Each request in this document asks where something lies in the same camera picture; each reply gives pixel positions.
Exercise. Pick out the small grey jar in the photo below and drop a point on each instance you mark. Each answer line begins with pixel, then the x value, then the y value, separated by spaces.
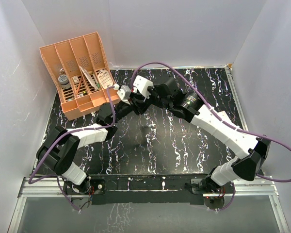
pixel 64 81

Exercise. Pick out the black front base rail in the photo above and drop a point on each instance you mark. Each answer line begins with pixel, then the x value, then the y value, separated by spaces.
pixel 164 188

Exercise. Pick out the peach desk organizer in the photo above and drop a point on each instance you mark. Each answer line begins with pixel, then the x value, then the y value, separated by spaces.
pixel 65 58

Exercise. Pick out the small white eraser block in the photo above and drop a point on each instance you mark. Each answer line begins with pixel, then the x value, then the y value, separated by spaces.
pixel 75 79

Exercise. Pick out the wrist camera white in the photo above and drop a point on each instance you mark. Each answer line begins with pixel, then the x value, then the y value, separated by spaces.
pixel 141 85
pixel 124 92

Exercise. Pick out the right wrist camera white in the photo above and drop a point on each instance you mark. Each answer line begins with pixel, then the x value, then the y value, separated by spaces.
pixel 141 85

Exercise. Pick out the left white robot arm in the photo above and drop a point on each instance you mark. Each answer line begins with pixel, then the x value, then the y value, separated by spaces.
pixel 58 151

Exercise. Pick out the red pencil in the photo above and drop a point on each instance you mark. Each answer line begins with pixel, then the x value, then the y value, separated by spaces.
pixel 79 86

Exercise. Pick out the white labelled packet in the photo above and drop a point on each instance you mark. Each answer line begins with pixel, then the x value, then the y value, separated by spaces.
pixel 104 79

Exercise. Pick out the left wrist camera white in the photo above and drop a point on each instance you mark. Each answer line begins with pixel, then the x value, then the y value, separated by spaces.
pixel 124 92

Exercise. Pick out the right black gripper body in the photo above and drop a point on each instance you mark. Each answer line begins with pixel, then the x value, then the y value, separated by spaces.
pixel 157 101

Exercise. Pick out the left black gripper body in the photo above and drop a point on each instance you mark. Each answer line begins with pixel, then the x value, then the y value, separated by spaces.
pixel 123 109

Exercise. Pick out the white paper card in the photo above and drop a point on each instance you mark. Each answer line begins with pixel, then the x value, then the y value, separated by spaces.
pixel 89 78

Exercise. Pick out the white box red label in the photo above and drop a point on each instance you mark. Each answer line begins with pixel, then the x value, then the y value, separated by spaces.
pixel 223 115

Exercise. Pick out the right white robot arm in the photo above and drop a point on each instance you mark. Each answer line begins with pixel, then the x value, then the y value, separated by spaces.
pixel 250 151

